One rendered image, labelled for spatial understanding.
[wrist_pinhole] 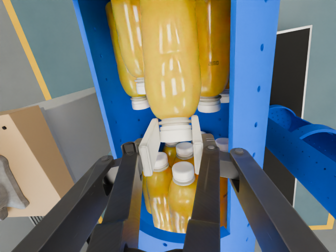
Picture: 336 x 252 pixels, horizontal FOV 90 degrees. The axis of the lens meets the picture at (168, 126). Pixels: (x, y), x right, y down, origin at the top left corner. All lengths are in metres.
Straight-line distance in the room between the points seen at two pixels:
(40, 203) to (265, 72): 0.63
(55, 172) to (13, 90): 1.58
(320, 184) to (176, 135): 0.75
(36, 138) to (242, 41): 0.49
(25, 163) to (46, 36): 1.34
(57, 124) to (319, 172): 0.95
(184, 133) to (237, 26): 0.11
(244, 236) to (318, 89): 1.52
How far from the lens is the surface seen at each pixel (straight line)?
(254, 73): 0.21
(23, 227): 1.97
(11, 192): 0.64
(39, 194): 0.62
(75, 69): 1.66
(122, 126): 0.38
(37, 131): 0.54
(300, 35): 1.45
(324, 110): 1.83
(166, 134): 0.19
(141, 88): 0.29
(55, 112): 0.65
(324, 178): 0.86
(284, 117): 1.49
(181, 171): 0.29
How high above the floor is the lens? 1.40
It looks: 68 degrees down
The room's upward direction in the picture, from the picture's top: 166 degrees counter-clockwise
